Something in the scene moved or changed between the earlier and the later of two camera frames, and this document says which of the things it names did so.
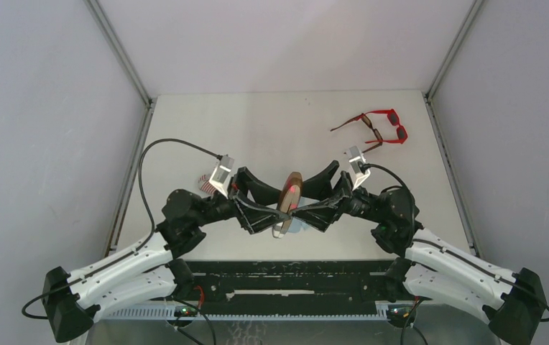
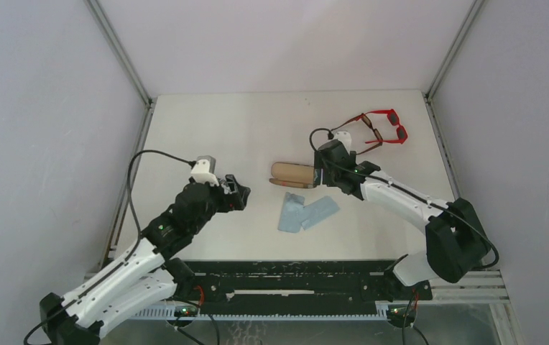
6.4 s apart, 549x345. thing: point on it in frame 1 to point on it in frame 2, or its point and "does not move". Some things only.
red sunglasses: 394,118 does not move
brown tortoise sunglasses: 368,123 does not move
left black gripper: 240,200 to 233,194
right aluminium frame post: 440,137 does not move
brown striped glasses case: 289,198 to 292,175
